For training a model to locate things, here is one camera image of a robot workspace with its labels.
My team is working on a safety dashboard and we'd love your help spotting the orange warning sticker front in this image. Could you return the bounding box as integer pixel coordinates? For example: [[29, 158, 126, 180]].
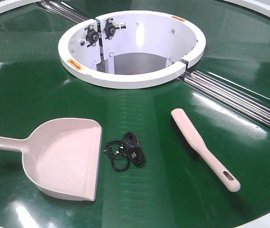
[[67, 58, 83, 71]]

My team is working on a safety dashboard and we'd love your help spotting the orange warning sticker rear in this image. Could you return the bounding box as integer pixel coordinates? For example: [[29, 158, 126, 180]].
[[171, 15, 186, 22]]

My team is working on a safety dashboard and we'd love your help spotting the orange warning sticker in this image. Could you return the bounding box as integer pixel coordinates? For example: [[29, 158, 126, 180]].
[[67, 58, 83, 71], [171, 15, 186, 22]]

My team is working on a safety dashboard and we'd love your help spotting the white outer rim left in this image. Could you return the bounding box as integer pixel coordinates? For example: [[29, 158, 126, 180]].
[[0, 0, 38, 14]]

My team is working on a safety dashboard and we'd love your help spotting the black USB cable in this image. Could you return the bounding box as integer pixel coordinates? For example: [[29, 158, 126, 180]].
[[123, 132, 145, 166]]

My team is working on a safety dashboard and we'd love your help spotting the steel rollers top left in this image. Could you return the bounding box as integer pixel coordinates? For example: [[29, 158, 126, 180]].
[[37, 0, 88, 24]]

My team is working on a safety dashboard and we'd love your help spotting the white central conveyor ring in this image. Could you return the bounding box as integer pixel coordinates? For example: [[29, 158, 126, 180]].
[[58, 9, 207, 90]]

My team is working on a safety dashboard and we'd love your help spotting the black bearing mount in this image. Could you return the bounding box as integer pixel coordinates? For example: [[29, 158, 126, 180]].
[[86, 25, 99, 47], [101, 18, 126, 40]]

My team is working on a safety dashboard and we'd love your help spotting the black bearing mount right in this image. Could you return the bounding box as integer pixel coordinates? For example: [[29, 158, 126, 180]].
[[101, 18, 126, 40]]

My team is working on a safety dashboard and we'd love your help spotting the pink plastic dustpan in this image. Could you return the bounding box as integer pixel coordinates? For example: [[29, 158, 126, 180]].
[[0, 118, 102, 201]]

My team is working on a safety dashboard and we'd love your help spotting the thin black looped cable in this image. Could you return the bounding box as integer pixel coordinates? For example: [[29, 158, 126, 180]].
[[103, 141, 130, 172]]

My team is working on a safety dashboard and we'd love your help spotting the pink hand brush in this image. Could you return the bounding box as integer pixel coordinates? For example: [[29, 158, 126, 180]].
[[171, 108, 241, 192]]

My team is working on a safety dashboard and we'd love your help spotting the black bearing mount left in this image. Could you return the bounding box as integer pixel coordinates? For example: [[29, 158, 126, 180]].
[[86, 25, 99, 47]]

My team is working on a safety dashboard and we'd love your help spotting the white outer rim right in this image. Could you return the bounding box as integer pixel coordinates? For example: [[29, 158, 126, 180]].
[[224, 0, 270, 19]]

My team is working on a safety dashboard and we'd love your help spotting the white rim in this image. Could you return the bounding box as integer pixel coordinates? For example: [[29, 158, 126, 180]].
[[0, 0, 38, 14], [224, 0, 270, 19]]

